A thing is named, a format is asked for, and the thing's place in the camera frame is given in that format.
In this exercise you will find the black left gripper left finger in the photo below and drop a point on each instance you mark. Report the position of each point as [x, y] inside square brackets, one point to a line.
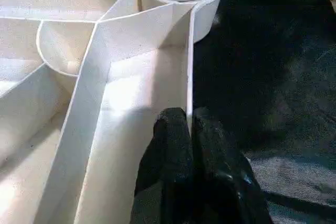
[168, 171]

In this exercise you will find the white plastic table top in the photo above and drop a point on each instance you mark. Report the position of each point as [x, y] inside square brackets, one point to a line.
[131, 77]

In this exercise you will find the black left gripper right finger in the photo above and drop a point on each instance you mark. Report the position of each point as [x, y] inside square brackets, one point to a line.
[226, 177]

